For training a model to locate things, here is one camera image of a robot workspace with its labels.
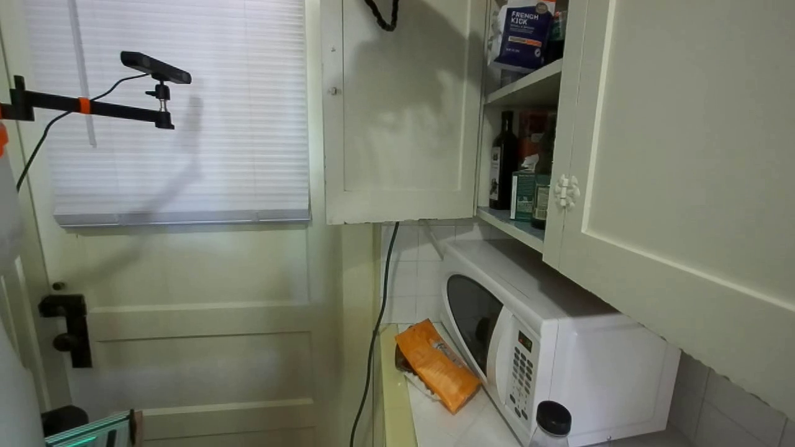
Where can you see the white blue orange box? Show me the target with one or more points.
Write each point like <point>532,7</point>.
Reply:
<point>525,36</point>

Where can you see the open cream cupboard door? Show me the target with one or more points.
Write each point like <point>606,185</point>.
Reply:
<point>405,126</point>

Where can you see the teal and white small box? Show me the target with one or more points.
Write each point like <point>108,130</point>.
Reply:
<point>525,197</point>

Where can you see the closed cream cupboard door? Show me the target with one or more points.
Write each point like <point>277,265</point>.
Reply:
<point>687,164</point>

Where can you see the dark glass bottle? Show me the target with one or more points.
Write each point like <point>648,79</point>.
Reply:
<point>502,164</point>

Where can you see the orange snack bag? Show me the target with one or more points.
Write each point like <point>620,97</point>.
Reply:
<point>437,364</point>

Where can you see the red brown package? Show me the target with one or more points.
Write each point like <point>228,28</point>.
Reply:
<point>538,137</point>

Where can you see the clear glass door knob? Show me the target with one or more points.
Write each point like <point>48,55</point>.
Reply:
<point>566,189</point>

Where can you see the white window blind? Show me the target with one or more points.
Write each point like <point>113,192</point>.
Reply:
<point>207,126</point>

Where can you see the white panelled door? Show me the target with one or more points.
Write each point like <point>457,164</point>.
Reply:
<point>207,332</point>

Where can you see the white microwave oven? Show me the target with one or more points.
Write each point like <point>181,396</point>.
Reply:
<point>580,348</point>

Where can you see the clear blind wand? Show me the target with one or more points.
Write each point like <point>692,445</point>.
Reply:
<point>83,82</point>

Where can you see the black boom bar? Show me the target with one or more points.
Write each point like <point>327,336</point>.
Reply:
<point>57,100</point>

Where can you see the teal plastic object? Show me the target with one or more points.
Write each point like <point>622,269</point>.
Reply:
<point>91,431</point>

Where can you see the small black round object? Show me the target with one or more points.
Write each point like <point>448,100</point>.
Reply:
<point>62,419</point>

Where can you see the cream cupboard frame with shelves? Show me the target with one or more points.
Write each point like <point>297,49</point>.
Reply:
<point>525,89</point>

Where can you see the black camera on boom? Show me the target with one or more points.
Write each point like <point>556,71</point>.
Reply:
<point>155,65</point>

